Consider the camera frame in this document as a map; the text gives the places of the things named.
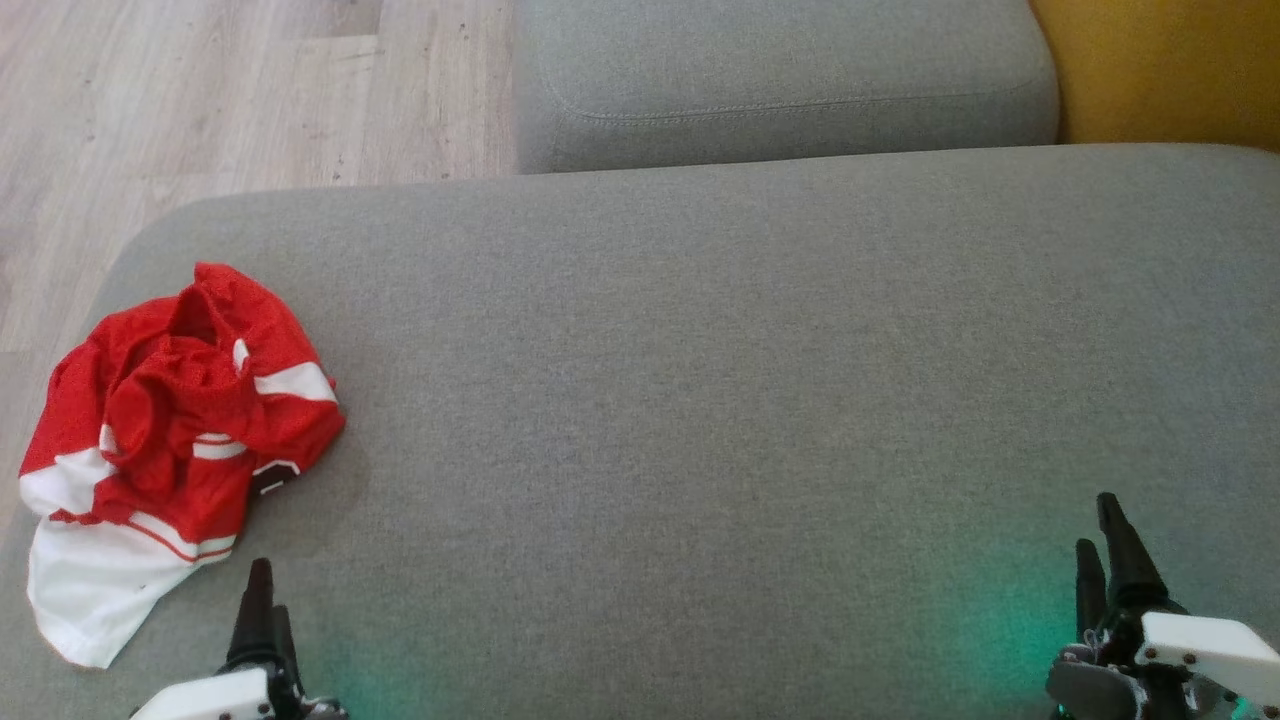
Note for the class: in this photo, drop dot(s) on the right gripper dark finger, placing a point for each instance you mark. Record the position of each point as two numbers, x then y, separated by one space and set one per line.
1090 590
1130 570

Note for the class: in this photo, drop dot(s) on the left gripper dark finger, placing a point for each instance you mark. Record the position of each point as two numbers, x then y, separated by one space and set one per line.
286 655
256 630

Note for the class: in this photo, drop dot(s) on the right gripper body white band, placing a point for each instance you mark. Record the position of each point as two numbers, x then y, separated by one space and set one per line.
1200 650

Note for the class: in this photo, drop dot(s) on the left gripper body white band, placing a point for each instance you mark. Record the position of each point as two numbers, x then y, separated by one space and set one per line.
215 695

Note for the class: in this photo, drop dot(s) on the red white jersey top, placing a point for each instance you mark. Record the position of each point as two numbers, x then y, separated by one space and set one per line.
170 400

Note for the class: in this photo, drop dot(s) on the large grey sofa chaise cushion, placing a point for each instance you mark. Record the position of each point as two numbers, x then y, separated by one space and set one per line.
700 400

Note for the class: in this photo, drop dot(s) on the yellow sofa back cushion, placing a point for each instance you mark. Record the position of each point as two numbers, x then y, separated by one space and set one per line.
1170 70

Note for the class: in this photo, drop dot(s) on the grey sofa seat cushion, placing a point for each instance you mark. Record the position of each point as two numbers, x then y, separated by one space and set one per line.
780 70

